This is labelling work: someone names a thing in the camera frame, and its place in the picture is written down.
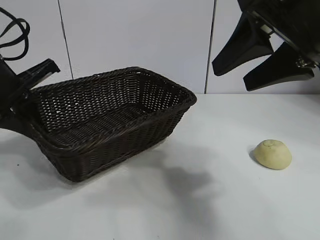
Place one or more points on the pale yellow egg yolk pastry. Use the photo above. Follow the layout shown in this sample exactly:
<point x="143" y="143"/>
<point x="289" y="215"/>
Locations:
<point x="273" y="156"/>

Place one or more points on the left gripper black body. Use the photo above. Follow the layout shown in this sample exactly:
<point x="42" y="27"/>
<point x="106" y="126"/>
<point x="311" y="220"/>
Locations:
<point x="7" y="85"/>

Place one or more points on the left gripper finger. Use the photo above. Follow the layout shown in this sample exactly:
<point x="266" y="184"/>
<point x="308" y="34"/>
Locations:
<point x="17" y="120"/>

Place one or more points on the dark brown wicker basket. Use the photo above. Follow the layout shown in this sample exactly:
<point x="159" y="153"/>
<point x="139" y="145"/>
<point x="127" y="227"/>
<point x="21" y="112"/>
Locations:
<point x="112" y="125"/>

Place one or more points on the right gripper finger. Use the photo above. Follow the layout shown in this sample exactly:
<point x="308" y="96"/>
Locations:
<point x="240" y="52"/>
<point x="275" y="75"/>

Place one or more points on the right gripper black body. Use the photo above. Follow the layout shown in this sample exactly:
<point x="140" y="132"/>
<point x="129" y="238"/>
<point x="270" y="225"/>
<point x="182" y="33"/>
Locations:
<point x="297" y="22"/>

